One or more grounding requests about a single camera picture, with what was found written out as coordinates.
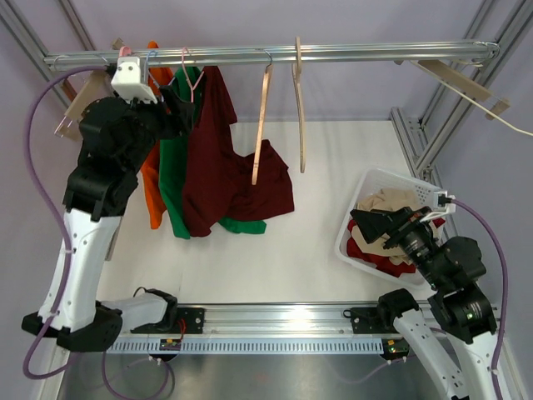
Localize wooden clip hanger left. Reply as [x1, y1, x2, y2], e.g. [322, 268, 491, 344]
[54, 71, 112, 141]

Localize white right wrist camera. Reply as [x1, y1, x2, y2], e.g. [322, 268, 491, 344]
[421, 190, 456, 222]

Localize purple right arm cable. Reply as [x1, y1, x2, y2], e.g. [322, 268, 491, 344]
[447, 197, 509, 400]

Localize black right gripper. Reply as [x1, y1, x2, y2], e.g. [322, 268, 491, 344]
[351, 205, 447, 288]

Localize aluminium frame posts left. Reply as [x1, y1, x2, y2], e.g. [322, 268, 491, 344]
[0, 0, 142, 262]

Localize blue wire hanger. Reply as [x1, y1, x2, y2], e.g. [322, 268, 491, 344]
[143, 49, 163, 91]

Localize bright red t shirt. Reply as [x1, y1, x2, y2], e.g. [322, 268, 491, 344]
[346, 220, 416, 278]

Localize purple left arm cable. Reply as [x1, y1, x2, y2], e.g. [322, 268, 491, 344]
[22, 64, 113, 380]

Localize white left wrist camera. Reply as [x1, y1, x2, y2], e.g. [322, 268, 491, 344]
[111, 56, 157, 103]

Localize dark maroon t shirt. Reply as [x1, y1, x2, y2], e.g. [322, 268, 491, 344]
[182, 67, 295, 237]

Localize wooden clip hanger right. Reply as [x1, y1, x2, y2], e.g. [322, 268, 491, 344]
[410, 59, 532, 137]

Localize metal clothes rail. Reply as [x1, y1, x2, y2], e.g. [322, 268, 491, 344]
[42, 39, 499, 72]

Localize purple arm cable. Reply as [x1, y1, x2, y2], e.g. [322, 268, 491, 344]
[447, 197, 509, 400]
[22, 64, 113, 380]

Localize beige t shirt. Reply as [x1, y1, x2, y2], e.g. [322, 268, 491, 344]
[351, 188, 421, 267]

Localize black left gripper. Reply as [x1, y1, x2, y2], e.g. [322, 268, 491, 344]
[122, 85, 196, 173]

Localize wooden hanger with metal hook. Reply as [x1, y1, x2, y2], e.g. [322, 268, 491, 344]
[252, 49, 273, 186]

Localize white plastic laundry basket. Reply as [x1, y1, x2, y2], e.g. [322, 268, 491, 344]
[334, 167, 446, 289]

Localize green t shirt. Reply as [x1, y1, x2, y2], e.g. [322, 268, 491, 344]
[158, 67, 267, 240]

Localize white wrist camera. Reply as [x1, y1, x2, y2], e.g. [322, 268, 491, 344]
[421, 190, 456, 222]
[111, 56, 157, 103]

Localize pink plastic hanger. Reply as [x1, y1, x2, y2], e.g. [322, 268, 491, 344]
[119, 46, 132, 58]

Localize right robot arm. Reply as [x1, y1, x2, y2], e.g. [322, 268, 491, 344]
[351, 207, 511, 399]

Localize aluminium frame posts right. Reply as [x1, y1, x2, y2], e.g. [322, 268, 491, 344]
[390, 1, 532, 185]

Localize white slotted cable duct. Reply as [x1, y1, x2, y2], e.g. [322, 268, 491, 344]
[107, 337, 384, 355]

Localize aluminium frame posts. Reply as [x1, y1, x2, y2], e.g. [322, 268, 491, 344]
[0, 0, 142, 262]
[390, 1, 532, 185]

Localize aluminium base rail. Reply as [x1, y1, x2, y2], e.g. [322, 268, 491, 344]
[120, 302, 507, 337]

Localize wooden clip hanger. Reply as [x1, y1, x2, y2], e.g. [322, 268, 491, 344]
[54, 71, 112, 141]
[410, 59, 532, 137]

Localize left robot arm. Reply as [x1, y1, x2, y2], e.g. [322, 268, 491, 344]
[22, 85, 194, 353]

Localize pink wire hanger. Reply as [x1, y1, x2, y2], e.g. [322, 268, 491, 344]
[181, 47, 204, 103]

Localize orange t shirt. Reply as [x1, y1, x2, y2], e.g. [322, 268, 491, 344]
[141, 67, 173, 229]

